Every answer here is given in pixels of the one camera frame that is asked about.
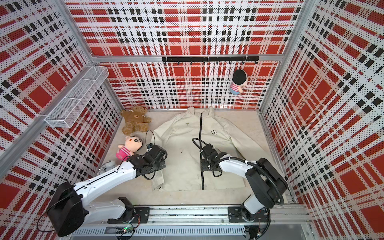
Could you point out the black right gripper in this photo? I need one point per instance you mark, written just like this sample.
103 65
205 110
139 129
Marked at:
203 166

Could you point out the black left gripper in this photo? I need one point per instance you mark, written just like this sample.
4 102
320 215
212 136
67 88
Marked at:
163 165

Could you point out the cream white zip jacket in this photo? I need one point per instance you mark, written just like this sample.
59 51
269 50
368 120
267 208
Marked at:
185 134

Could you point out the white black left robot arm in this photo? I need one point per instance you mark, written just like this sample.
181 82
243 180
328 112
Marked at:
73 205

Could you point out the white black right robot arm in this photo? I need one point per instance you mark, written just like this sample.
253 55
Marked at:
266 182

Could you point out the pink striped doll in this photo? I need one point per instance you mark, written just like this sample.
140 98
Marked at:
132 144

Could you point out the white alarm clock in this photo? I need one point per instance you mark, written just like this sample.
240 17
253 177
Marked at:
106 167

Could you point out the brown teddy bear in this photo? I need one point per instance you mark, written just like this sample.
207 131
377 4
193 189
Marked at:
135 120

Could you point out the green circuit board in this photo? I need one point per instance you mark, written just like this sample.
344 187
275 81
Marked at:
124 230

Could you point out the hanging doll blue pants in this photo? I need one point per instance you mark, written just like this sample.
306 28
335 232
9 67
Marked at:
240 79

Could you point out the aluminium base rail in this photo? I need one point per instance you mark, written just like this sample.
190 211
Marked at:
288 222

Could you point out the white wire mesh basket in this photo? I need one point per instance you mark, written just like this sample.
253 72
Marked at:
67 111

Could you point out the black hook rail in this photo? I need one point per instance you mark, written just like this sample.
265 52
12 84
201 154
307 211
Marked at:
210 59

